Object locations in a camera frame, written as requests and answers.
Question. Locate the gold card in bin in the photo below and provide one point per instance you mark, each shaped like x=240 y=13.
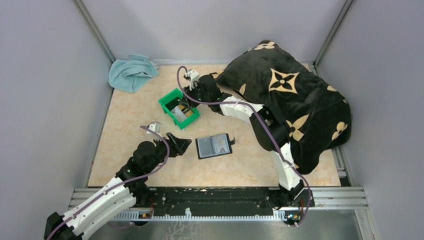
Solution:
x=188 y=113

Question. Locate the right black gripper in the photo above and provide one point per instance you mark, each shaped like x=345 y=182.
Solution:
x=199 y=96

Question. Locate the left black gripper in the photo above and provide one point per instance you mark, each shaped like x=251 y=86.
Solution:
x=168 y=145

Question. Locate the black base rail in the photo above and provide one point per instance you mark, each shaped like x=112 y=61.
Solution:
x=218 y=201

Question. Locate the black floral pillow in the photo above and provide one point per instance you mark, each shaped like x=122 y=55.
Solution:
x=318 y=115

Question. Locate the grey VIP card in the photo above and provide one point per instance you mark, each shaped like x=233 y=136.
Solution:
x=177 y=112

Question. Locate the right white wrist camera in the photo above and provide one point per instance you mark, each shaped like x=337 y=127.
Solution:
x=193 y=77

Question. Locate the green plastic bin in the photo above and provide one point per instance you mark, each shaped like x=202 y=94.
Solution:
x=171 y=100

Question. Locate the black card holder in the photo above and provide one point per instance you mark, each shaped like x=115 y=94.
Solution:
x=204 y=147

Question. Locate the white gold VIP card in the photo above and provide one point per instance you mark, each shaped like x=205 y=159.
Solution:
x=221 y=144

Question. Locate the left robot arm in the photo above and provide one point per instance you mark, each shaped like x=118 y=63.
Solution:
x=125 y=190

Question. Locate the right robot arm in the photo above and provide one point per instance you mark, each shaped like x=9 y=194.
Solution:
x=268 y=124

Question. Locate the light blue cloth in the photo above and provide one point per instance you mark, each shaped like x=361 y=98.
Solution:
x=132 y=74

